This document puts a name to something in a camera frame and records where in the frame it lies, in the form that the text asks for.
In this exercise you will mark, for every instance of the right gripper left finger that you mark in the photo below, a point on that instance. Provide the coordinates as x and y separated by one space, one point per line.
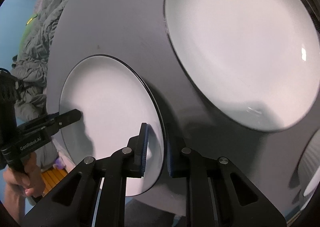
93 193

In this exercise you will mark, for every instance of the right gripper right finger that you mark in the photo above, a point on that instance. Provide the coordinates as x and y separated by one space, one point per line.
218 193

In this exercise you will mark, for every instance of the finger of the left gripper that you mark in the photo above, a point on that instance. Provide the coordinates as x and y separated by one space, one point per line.
58 121

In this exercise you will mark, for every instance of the small white plate black rim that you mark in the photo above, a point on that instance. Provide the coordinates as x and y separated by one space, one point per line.
114 102

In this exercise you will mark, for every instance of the white ribbed bowl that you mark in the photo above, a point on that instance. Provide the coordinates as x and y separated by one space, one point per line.
308 170

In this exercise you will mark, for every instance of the person's left hand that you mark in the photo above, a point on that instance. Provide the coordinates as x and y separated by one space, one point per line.
21 185

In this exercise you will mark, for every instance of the grey quilted comforter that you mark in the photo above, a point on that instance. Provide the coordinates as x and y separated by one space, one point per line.
31 64

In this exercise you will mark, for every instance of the large white plate stack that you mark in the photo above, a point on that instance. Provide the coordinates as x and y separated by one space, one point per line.
255 60

